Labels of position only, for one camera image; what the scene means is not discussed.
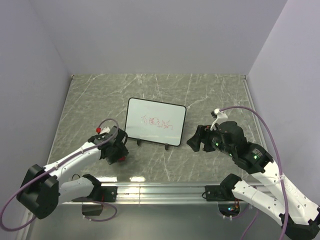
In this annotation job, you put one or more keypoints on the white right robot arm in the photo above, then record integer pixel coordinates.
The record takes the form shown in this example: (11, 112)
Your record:
(288, 206)

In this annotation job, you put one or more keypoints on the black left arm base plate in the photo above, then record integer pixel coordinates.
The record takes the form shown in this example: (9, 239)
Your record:
(107, 194)

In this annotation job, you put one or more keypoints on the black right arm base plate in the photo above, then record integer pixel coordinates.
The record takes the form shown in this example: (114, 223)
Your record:
(213, 193)

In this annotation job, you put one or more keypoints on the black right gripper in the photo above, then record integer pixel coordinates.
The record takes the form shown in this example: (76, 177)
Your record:
(203, 134)

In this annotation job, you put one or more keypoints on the small black-framed whiteboard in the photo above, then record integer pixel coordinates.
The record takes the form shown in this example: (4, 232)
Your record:
(155, 121)

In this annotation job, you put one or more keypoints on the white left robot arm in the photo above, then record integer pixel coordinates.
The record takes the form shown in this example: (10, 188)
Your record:
(45, 188)

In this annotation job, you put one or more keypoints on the aluminium front rail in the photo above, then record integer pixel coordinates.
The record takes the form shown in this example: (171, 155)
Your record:
(154, 211)

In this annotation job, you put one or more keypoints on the red and black eraser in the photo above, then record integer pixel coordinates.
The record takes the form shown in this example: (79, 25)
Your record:
(123, 158)

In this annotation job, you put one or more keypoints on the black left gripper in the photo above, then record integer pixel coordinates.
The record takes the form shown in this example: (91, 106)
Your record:
(122, 151)

